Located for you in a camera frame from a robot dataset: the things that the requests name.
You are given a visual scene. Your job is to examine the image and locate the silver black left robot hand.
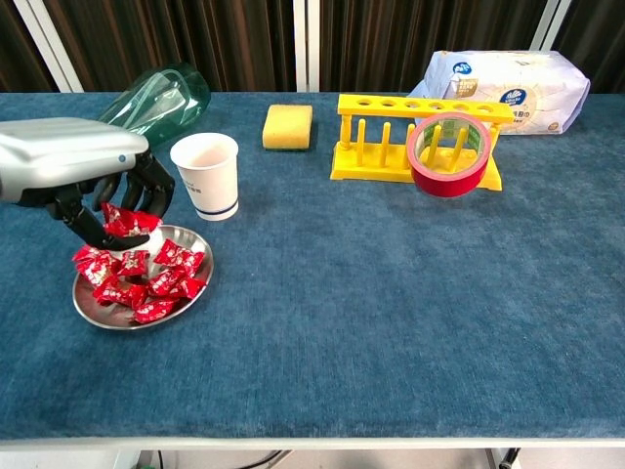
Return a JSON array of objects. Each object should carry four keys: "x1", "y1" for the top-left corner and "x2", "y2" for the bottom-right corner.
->
[{"x1": 0, "y1": 116, "x2": 176, "y2": 251}]

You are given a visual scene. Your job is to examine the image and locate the round steel plate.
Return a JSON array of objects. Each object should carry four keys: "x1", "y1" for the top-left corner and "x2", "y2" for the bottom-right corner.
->
[{"x1": 71, "y1": 224, "x2": 215, "y2": 331}]

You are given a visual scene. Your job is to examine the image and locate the white paper cup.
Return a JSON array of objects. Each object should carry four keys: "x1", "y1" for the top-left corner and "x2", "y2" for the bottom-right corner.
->
[{"x1": 169, "y1": 131, "x2": 240, "y2": 222}]

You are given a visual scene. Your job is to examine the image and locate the dark pleated curtain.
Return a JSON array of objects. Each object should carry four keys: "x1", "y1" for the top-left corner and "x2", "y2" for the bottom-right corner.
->
[
  {"x1": 551, "y1": 0, "x2": 625, "y2": 94},
  {"x1": 319, "y1": 0, "x2": 553, "y2": 94},
  {"x1": 0, "y1": 0, "x2": 55, "y2": 94},
  {"x1": 43, "y1": 0, "x2": 298, "y2": 93}
]

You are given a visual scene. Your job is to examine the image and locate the green plastic spray bottle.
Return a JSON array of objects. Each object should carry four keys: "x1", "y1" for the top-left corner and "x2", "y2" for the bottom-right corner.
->
[{"x1": 97, "y1": 63, "x2": 212, "y2": 148}]

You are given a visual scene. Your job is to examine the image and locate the yellow sponge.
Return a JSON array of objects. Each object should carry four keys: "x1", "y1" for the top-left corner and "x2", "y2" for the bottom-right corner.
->
[{"x1": 262, "y1": 104, "x2": 313, "y2": 151}]

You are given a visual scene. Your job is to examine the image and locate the blue table cloth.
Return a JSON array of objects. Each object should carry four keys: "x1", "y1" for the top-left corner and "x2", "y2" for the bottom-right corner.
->
[{"x1": 0, "y1": 91, "x2": 625, "y2": 440}]

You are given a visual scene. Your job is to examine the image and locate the yellow test tube rack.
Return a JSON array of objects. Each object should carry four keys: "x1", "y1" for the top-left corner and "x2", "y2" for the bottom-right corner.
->
[{"x1": 329, "y1": 93, "x2": 516, "y2": 192}]

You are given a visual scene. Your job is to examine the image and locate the red tape roll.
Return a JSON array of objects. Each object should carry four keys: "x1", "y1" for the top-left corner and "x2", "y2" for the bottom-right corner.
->
[{"x1": 407, "y1": 111, "x2": 492, "y2": 199}]

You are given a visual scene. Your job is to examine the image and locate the tissue pack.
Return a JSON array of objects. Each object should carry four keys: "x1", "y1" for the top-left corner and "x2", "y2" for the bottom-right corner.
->
[{"x1": 407, "y1": 49, "x2": 591, "y2": 137}]

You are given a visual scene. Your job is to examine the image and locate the white frame post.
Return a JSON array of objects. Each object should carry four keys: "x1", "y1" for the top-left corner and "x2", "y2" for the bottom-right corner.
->
[
  {"x1": 12, "y1": 0, "x2": 85, "y2": 94},
  {"x1": 292, "y1": 0, "x2": 322, "y2": 93},
  {"x1": 529, "y1": 0, "x2": 572, "y2": 53}
]

